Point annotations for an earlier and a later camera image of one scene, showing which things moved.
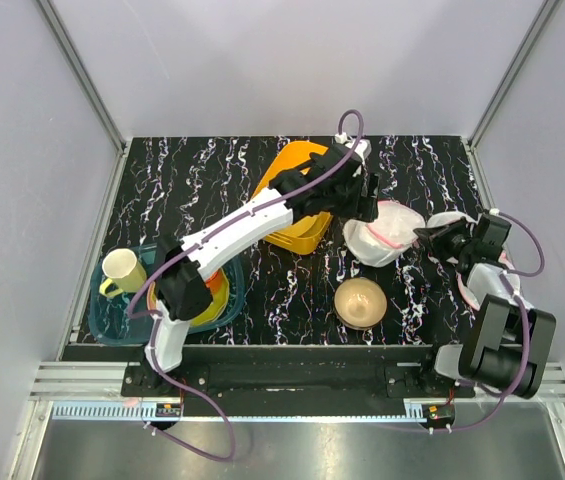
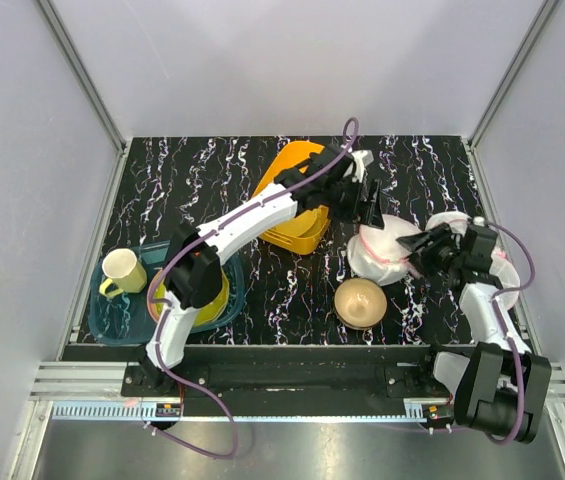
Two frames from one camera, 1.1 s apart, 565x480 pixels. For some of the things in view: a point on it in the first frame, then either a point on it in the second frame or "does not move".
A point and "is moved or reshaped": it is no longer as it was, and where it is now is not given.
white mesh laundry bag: (384, 239) is moved or reshaped
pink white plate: (445, 217) does not move
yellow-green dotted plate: (218, 304) does not move
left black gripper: (363, 209) does not move
